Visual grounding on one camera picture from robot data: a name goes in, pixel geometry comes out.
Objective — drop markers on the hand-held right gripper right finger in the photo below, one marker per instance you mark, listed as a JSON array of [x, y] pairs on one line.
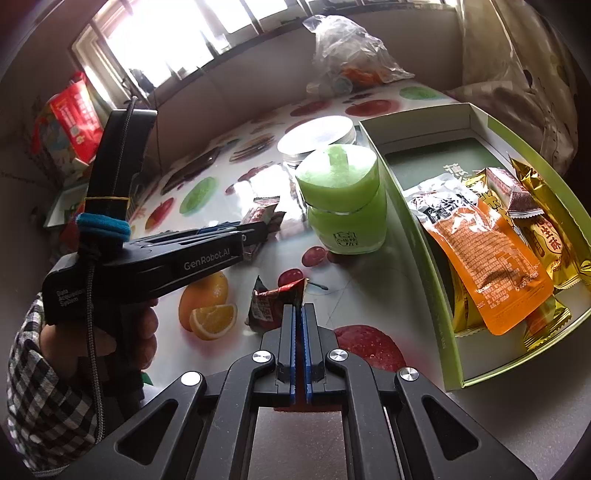
[[308, 350]]

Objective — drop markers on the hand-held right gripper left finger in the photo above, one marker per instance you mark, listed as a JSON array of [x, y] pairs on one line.
[[291, 350]]

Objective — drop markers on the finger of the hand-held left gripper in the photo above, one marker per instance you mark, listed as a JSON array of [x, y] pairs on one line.
[[254, 233], [219, 226]]

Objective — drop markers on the red snack packet black label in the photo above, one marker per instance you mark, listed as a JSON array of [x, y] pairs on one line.
[[268, 309]]

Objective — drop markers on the green cardboard box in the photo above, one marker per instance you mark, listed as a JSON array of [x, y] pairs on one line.
[[434, 295]]

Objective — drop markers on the orange snack packet white label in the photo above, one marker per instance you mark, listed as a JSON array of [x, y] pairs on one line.
[[494, 258]]

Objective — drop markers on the long yellow snack bar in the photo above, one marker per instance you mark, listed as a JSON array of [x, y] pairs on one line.
[[489, 203]]

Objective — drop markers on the white red candy packet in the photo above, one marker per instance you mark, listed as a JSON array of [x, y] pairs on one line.
[[512, 194]]

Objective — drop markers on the gold foil snack packet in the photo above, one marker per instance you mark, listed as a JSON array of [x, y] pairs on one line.
[[540, 184]]

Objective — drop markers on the person's left forearm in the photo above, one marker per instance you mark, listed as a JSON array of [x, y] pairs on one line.
[[41, 406]]

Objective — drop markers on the person's left hand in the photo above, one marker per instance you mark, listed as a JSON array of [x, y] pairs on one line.
[[143, 332]]

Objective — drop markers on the black phone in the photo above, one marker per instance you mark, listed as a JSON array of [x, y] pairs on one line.
[[194, 166]]

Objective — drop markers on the green jar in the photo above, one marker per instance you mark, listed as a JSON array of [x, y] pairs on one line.
[[341, 217]]

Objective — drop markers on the clear jar white lid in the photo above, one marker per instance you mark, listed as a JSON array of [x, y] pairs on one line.
[[318, 131]]

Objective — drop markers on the red snack bag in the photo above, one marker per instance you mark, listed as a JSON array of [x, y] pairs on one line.
[[76, 115]]

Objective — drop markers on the window with metal bars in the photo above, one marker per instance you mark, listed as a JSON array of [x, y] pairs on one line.
[[184, 41]]

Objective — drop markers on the clear plastic bag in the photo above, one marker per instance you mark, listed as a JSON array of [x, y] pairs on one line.
[[351, 50]]

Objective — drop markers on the small gold snack packet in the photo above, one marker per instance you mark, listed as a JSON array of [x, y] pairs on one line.
[[545, 323]]

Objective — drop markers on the yellow orange snack packet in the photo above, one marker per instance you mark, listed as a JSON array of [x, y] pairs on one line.
[[554, 249]]

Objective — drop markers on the cream printed curtain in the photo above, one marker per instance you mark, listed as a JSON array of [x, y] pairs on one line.
[[508, 69]]

